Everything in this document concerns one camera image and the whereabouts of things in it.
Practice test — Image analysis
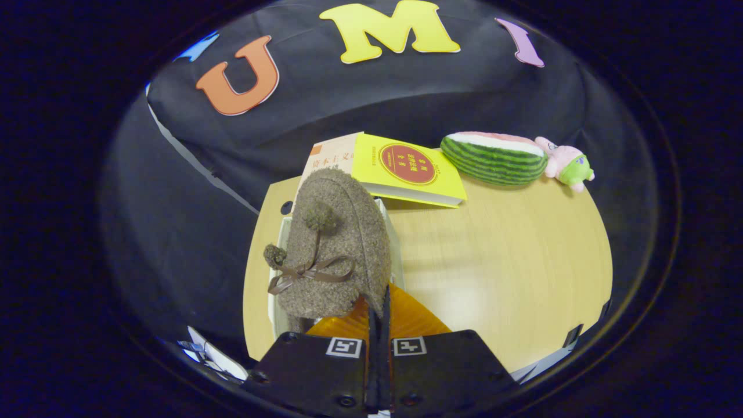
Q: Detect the black backdrop cloth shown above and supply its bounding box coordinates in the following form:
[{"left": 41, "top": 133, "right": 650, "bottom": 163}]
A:
[{"left": 102, "top": 0, "right": 657, "bottom": 355}]

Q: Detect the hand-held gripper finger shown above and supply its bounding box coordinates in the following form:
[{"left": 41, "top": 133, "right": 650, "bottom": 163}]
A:
[
  {"left": 244, "top": 296, "right": 381, "bottom": 417},
  {"left": 380, "top": 283, "right": 520, "bottom": 417}
]

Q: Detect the pale green storage box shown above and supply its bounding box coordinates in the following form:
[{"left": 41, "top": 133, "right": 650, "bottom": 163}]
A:
[{"left": 268, "top": 197, "right": 405, "bottom": 340}]

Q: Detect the pink and green plush toy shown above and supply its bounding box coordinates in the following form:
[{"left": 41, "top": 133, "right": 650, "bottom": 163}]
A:
[{"left": 534, "top": 136, "right": 596, "bottom": 193}]

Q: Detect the beige book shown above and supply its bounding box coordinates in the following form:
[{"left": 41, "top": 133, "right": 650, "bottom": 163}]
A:
[{"left": 296, "top": 132, "right": 365, "bottom": 201}]

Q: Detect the yellow book with red circle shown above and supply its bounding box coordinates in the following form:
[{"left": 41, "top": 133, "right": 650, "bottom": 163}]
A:
[{"left": 351, "top": 133, "right": 468, "bottom": 208}]

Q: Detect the brown fuzzy shoe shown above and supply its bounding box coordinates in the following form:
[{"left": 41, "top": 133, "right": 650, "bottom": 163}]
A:
[{"left": 263, "top": 168, "right": 392, "bottom": 334}]

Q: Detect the watermelon slice plush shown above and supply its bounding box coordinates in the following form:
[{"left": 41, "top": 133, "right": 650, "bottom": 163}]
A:
[{"left": 440, "top": 131, "right": 549, "bottom": 186}]

